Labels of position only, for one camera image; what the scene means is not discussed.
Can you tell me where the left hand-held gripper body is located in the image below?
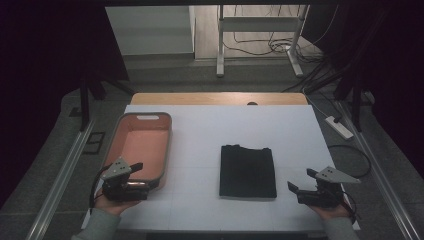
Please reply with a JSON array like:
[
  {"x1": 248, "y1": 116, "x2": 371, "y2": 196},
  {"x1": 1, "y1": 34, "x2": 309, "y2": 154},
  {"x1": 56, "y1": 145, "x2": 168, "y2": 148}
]
[{"x1": 100, "y1": 156, "x2": 151, "y2": 203}]

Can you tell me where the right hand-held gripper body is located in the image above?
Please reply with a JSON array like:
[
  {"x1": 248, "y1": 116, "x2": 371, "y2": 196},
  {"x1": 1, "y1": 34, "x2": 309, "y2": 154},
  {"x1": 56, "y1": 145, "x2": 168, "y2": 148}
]
[{"x1": 296, "y1": 165, "x2": 363, "y2": 209}]

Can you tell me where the pink basket with grey rim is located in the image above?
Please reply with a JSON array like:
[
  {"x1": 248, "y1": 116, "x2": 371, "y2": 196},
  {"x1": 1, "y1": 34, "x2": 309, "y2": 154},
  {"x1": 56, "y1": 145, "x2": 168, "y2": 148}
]
[{"x1": 103, "y1": 111, "x2": 173, "y2": 192}]

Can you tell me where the black cloth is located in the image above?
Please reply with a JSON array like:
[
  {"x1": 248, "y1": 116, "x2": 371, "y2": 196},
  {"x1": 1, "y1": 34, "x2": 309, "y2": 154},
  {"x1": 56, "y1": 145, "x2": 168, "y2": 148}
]
[{"x1": 218, "y1": 143, "x2": 278, "y2": 201}]

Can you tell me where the person's right hand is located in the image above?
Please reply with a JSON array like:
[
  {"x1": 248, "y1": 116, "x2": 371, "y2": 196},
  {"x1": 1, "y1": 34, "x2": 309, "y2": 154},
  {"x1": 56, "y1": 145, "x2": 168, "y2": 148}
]
[{"x1": 309, "y1": 202, "x2": 352, "y2": 222}]

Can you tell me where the person's left hand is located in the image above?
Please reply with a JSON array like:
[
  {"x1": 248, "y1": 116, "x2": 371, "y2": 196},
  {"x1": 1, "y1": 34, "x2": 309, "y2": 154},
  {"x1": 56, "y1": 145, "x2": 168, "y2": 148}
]
[{"x1": 94, "y1": 187, "x2": 142, "y2": 217}]

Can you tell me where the white power strip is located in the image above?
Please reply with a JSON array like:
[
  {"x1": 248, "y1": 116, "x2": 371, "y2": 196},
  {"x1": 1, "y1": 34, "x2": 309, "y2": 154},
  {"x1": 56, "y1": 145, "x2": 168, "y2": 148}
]
[{"x1": 324, "y1": 115, "x2": 355, "y2": 140}]

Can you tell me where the wooden table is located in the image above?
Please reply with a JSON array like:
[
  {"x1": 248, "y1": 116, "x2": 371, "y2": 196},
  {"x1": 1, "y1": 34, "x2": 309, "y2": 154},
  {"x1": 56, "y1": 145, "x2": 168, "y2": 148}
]
[{"x1": 129, "y1": 92, "x2": 309, "y2": 107}]

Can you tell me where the dark curtain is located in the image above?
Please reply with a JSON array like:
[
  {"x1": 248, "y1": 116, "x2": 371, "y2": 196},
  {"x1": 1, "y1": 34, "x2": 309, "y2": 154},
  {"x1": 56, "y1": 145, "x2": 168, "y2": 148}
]
[
  {"x1": 301, "y1": 4, "x2": 424, "y2": 179},
  {"x1": 0, "y1": 4, "x2": 131, "y2": 209}
]

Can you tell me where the white metal stand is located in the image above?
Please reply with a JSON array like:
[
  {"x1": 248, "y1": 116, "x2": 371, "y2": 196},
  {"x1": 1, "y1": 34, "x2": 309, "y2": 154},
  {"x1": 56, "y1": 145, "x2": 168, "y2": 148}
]
[{"x1": 215, "y1": 4, "x2": 311, "y2": 79}]

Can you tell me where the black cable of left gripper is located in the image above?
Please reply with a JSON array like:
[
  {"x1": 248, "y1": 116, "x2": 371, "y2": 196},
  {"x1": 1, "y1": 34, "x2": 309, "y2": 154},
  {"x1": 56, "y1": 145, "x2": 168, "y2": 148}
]
[{"x1": 88, "y1": 164, "x2": 113, "y2": 215}]

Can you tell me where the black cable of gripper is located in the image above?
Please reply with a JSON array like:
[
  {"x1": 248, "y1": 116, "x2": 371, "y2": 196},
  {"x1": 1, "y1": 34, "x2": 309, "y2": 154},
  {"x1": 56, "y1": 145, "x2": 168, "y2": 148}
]
[
  {"x1": 88, "y1": 164, "x2": 113, "y2": 215},
  {"x1": 339, "y1": 190, "x2": 360, "y2": 225}
]

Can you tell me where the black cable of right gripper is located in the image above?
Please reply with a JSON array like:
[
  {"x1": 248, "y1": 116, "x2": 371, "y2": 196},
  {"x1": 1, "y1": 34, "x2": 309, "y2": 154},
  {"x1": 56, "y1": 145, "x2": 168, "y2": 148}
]
[{"x1": 339, "y1": 190, "x2": 360, "y2": 225}]

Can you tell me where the black floor frame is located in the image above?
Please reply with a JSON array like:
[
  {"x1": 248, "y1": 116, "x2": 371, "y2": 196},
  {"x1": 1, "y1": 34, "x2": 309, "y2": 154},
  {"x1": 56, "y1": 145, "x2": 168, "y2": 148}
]
[{"x1": 82, "y1": 131, "x2": 107, "y2": 155}]

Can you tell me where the black cable loop on floor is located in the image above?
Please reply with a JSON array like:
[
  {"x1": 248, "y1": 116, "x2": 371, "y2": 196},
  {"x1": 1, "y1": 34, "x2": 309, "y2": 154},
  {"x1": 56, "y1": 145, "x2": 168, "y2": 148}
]
[{"x1": 328, "y1": 143, "x2": 372, "y2": 179}]

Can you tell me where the aluminium rail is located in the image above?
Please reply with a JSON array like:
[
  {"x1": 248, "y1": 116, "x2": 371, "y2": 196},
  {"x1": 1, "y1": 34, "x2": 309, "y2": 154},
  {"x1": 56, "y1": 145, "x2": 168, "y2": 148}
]
[
  {"x1": 336, "y1": 101, "x2": 422, "y2": 240},
  {"x1": 24, "y1": 118, "x2": 98, "y2": 240}
]

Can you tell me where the bundle of floor cables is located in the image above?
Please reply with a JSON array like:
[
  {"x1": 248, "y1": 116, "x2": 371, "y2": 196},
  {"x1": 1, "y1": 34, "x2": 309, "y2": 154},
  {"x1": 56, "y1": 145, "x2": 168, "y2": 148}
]
[{"x1": 221, "y1": 4, "x2": 341, "y2": 94}]

